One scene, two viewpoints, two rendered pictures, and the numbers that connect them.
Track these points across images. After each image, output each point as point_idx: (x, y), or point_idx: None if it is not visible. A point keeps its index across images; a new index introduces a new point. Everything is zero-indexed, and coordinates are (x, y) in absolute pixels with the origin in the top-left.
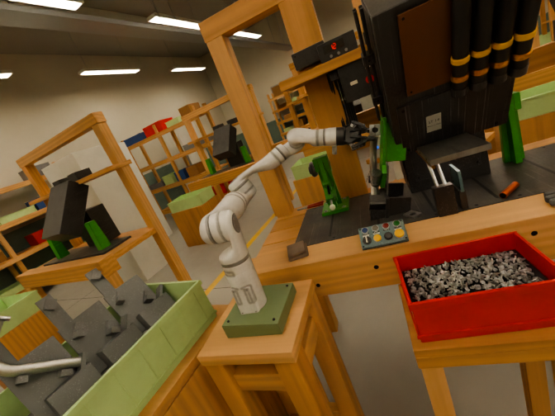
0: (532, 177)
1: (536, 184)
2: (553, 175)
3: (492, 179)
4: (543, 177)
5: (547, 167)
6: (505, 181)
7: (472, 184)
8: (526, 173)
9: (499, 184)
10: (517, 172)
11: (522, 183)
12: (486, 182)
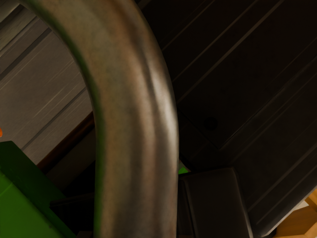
0: (41, 109)
1: (5, 136)
2: (41, 126)
3: (42, 63)
4: (33, 123)
5: (80, 97)
6: (28, 89)
7: (18, 47)
8: (59, 92)
9: (11, 93)
10: (71, 75)
11: (11, 119)
12: (29, 62)
